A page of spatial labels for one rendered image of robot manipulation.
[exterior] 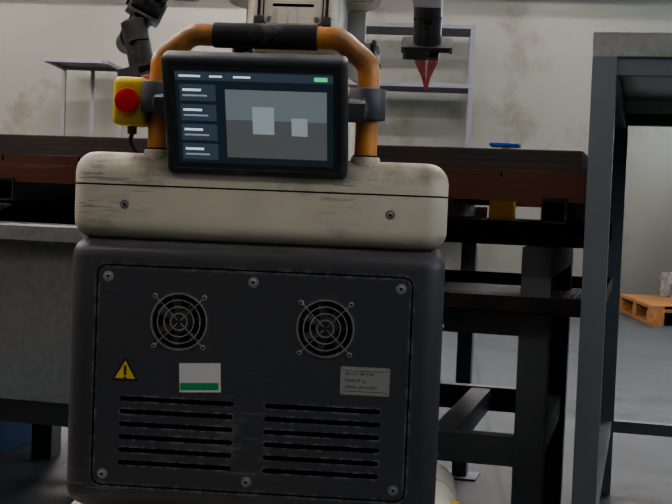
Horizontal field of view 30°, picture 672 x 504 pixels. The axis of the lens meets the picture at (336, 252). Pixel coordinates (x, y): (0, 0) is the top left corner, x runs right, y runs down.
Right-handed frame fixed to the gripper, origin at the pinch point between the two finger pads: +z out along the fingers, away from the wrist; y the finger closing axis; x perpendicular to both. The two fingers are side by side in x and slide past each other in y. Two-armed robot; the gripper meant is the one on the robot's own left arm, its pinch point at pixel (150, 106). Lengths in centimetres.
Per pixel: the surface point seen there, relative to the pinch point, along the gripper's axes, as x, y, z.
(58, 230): 34.9, 11.5, 26.2
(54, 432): -61, 68, 71
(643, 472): -109, -87, 117
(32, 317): 18, 29, 41
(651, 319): -589, -106, 106
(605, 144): 52, -95, 34
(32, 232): 34.7, 17.1, 25.4
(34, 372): 18, 31, 53
